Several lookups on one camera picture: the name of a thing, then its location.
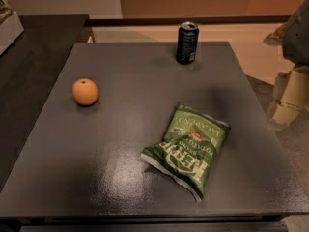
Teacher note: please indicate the orange fruit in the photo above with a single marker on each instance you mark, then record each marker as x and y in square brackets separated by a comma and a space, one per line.
[84, 91]

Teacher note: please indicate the green jalapeno chip bag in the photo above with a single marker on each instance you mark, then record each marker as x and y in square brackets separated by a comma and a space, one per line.
[189, 148]

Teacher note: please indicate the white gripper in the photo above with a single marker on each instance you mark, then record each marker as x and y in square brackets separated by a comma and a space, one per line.
[297, 39]

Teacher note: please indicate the white box on counter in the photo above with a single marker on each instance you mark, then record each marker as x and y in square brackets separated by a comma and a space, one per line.
[10, 30]

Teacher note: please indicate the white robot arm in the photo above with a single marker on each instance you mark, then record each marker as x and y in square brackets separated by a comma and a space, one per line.
[293, 36]

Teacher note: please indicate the black pepsi can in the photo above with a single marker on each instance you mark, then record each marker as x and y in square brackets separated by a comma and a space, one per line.
[187, 42]

